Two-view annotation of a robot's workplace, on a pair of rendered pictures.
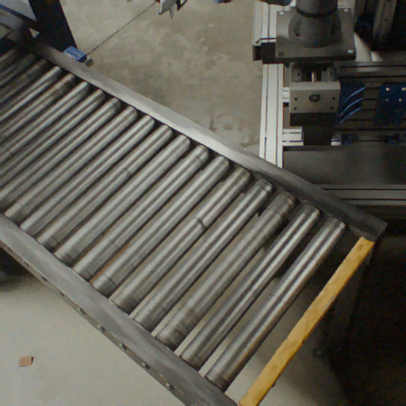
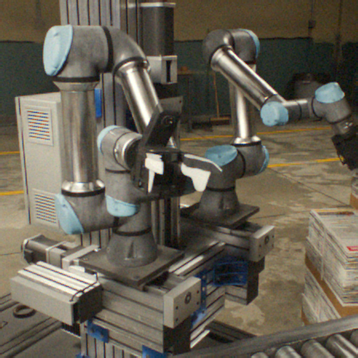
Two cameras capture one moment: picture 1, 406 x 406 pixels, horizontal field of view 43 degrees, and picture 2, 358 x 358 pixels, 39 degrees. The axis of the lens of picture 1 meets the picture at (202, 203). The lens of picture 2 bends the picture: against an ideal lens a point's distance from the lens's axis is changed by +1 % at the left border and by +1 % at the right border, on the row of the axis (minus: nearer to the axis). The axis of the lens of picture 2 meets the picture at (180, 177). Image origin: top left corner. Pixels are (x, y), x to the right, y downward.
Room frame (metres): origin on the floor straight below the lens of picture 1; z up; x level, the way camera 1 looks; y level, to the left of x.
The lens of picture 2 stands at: (0.62, 0.81, 1.45)
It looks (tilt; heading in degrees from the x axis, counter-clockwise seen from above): 16 degrees down; 290
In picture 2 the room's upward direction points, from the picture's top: straight up
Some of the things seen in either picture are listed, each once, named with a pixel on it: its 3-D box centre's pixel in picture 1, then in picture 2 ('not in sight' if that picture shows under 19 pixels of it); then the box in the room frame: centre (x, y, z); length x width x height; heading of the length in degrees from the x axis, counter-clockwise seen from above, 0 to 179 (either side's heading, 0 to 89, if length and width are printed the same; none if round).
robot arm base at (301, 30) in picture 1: (315, 17); (132, 240); (1.22, -0.42, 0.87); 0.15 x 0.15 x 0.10
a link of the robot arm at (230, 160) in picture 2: not in sight; (221, 165); (1.09, -0.90, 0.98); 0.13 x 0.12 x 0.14; 58
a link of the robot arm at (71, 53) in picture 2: not in sight; (81, 134); (1.31, -0.32, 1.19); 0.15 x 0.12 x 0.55; 49
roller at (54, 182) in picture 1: (76, 163); not in sight; (0.93, 0.31, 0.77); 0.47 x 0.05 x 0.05; 131
